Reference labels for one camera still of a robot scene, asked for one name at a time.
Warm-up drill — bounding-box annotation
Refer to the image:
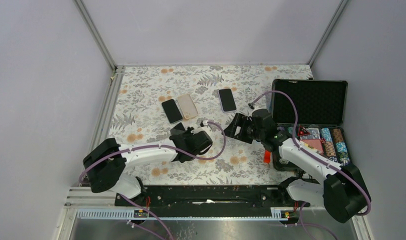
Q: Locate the phone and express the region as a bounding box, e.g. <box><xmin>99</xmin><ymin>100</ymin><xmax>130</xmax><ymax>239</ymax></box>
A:
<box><xmin>218</xmin><ymin>88</ymin><xmax>237</xmax><ymax>113</ymax></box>
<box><xmin>161</xmin><ymin>99</ymin><xmax>183</xmax><ymax>124</ymax></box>

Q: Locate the phone in lavender case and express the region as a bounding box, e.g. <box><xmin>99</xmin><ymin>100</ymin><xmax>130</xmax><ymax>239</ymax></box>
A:
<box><xmin>218</xmin><ymin>88</ymin><xmax>237</xmax><ymax>113</ymax></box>

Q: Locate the beige phone case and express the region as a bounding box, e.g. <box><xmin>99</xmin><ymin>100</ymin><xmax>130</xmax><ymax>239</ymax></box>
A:
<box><xmin>177</xmin><ymin>94</ymin><xmax>199</xmax><ymax>120</ymax></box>

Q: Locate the black poker chip case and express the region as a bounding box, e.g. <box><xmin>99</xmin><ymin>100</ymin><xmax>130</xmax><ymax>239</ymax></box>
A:
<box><xmin>270</xmin><ymin>79</ymin><xmax>352</xmax><ymax>166</ymax></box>

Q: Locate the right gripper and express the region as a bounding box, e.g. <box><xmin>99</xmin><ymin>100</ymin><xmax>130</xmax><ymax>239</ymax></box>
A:
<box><xmin>221</xmin><ymin>112</ymin><xmax>265</xmax><ymax>145</ymax></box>

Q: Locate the floral tablecloth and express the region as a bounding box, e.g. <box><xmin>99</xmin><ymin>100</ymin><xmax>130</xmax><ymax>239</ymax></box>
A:
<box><xmin>108</xmin><ymin>64</ymin><xmax>313</xmax><ymax>185</ymax></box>

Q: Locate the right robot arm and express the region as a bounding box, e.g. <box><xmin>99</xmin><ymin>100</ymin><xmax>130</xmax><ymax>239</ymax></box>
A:
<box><xmin>224</xmin><ymin>109</ymin><xmax>372</xmax><ymax>223</ymax></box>

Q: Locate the red plastic piece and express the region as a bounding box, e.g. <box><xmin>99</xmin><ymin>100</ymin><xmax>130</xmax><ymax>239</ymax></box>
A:
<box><xmin>263</xmin><ymin>150</ymin><xmax>272</xmax><ymax>164</ymax></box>

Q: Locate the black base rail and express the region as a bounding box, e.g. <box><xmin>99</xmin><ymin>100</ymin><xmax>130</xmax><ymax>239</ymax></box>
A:
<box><xmin>132</xmin><ymin>185</ymin><xmax>302</xmax><ymax>218</ymax></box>

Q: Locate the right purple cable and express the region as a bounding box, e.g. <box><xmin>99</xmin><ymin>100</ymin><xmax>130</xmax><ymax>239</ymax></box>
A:
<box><xmin>248</xmin><ymin>90</ymin><xmax>373</xmax><ymax>240</ymax></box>

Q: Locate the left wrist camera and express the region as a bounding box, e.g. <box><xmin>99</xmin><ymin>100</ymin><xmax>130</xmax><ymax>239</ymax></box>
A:
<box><xmin>191</xmin><ymin>120</ymin><xmax>213</xmax><ymax>135</ymax></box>

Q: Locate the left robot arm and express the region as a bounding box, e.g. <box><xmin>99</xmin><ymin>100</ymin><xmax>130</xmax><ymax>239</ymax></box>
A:
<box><xmin>82</xmin><ymin>123</ymin><xmax>213</xmax><ymax>206</ymax></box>

